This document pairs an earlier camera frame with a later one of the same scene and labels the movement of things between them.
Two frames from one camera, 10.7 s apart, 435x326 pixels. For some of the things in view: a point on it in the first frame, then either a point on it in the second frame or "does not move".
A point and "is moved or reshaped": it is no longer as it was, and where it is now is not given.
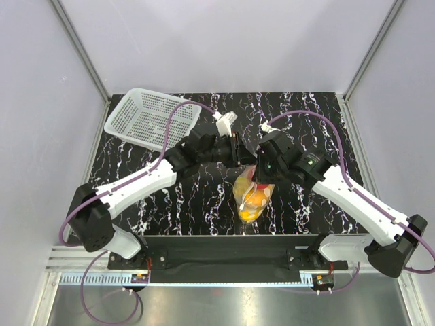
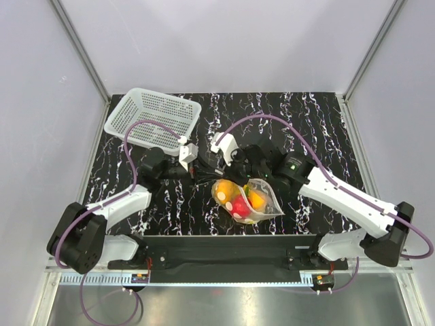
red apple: x=262 y=186 to x=240 y=206
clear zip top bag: x=252 y=198 is moved or reshaped
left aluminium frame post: x=88 y=62 does not move
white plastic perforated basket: x=141 y=118 does not move
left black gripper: x=236 y=159 to x=200 y=172
